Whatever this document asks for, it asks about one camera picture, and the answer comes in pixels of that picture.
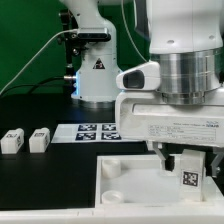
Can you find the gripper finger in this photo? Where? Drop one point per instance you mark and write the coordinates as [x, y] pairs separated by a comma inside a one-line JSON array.
[[212, 164]]

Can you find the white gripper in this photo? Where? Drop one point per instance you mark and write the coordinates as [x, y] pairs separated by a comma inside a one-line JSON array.
[[144, 116]]

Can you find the white square table top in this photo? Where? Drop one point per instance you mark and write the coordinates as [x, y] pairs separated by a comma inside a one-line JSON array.
[[138, 179]]

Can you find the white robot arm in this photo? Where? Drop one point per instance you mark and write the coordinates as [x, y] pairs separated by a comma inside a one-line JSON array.
[[177, 96]]

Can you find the white L-shaped obstacle fence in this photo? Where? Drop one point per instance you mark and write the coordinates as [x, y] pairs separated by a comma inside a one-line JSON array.
[[209, 211]]

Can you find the white sheet with tags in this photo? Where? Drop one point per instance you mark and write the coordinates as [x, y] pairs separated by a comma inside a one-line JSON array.
[[87, 133]]

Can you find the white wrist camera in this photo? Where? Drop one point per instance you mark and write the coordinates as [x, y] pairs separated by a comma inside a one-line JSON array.
[[145, 77]]

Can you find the grey camera on stand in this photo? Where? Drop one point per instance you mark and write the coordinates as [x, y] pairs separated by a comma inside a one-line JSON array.
[[94, 34]]

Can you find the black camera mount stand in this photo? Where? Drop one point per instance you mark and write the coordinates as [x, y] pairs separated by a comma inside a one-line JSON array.
[[73, 47]]

